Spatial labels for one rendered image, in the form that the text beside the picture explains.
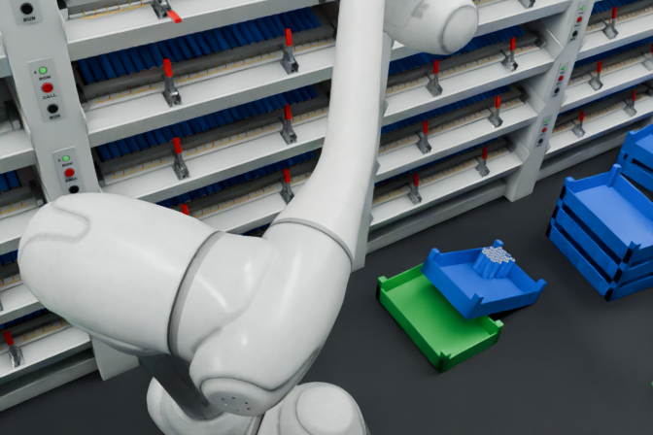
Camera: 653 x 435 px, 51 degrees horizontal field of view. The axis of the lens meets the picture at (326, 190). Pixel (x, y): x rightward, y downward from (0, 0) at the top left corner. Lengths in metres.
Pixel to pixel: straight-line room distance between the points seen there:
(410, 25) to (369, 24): 0.18
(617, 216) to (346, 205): 1.55
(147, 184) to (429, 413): 0.89
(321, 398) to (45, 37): 0.75
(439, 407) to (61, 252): 1.28
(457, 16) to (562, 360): 1.21
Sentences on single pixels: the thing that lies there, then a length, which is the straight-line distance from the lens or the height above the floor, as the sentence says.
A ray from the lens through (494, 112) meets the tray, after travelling 2.06.
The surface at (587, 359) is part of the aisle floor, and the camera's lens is 2.01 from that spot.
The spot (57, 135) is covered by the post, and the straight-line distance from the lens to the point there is 1.33.
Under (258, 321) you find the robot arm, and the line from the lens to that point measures 0.62.
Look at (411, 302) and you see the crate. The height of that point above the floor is 0.00.
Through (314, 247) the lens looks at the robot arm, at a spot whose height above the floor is 1.03.
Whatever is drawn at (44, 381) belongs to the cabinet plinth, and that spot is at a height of 0.04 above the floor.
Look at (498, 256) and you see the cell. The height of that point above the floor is 0.08.
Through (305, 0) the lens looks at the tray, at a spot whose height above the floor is 0.90.
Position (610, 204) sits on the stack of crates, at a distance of 2.24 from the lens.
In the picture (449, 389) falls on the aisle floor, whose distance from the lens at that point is 1.83.
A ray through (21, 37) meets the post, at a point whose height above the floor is 0.95.
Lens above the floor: 1.51
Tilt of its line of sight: 41 degrees down
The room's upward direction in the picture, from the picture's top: 4 degrees clockwise
